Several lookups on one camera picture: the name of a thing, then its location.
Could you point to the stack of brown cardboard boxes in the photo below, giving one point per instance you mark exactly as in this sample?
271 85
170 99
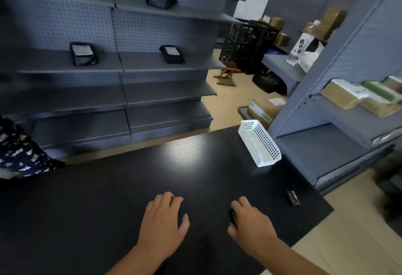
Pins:
333 22

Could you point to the person's right thumb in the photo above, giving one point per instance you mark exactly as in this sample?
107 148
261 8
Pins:
232 231

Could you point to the cardboard box with green print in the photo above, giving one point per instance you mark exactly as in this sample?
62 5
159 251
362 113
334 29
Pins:
265 108

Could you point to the person's left middle finger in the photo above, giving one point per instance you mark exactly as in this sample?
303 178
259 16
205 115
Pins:
166 199

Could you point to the person's right hand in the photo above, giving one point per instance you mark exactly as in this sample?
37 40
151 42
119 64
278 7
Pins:
254 231

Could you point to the grey shelving unit with boxes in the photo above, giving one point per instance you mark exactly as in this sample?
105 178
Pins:
345 121

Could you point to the stack of black plastic crates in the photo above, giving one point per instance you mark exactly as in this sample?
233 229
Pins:
248 44

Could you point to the black bag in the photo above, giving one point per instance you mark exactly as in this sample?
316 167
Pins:
270 82

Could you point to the brown box with pale label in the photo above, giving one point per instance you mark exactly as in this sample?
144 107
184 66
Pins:
394 82

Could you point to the black packet with white label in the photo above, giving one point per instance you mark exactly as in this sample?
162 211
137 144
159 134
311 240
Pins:
82 53
171 53
160 0

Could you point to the white plastic bag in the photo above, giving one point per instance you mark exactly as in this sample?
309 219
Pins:
311 53

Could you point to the brown box with green label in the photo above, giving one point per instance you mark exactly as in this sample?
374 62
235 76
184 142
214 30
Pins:
381 99

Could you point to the white perforated plastic basket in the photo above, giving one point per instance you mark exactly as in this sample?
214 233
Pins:
262 146

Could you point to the small wooden stool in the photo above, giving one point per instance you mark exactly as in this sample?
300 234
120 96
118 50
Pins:
226 76

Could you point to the person's left forearm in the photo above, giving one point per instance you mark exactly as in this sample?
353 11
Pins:
135 262

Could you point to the small brown cardboard box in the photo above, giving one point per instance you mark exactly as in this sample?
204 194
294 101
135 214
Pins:
277 23
282 39

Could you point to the small black clip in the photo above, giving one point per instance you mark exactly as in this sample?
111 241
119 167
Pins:
232 218
292 198

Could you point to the person's left hand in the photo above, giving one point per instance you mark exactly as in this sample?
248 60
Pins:
161 224

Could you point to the person's right forearm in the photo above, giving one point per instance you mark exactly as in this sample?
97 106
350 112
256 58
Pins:
292 259

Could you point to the person's left thumb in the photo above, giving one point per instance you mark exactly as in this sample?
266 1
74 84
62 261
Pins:
185 225

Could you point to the clear water bottle white label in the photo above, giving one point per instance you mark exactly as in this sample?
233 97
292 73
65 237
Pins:
300 47

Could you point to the brown box with white label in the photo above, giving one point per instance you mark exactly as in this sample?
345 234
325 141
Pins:
342 93

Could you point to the long grey pegboard shelving unit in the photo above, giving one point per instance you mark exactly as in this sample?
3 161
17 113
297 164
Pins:
94 64

